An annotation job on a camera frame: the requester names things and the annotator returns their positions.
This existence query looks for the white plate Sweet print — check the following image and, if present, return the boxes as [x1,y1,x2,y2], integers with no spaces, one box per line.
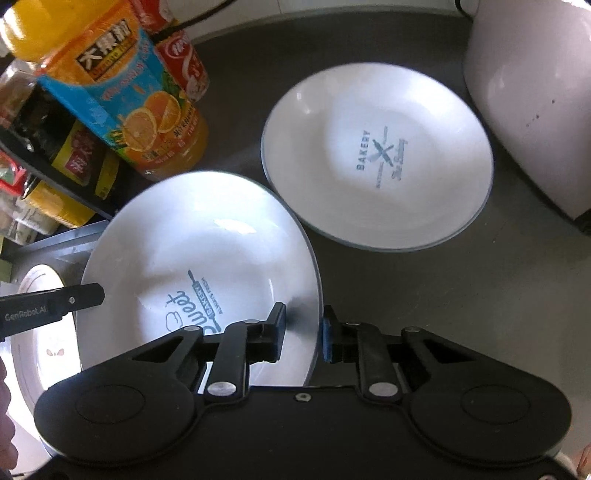
[76,171,324,386]

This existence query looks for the white plate Bakery print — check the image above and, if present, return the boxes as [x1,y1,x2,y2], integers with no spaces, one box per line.
[260,63,494,252]

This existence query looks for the person's left hand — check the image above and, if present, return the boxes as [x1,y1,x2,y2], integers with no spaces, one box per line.
[0,361,18,471]

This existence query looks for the white plate red marks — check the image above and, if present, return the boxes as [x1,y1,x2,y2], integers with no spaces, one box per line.
[9,263,84,416]

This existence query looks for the black metal spice rack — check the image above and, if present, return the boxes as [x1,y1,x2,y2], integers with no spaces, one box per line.
[1,129,118,220]

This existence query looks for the dark soy sauce bottle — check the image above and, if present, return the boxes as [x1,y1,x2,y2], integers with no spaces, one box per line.
[10,86,129,206]

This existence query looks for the orange juice bottle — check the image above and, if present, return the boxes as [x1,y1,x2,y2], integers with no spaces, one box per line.
[1,1,208,181]

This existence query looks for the red soda can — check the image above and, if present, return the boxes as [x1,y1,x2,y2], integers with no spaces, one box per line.
[130,0,209,103]

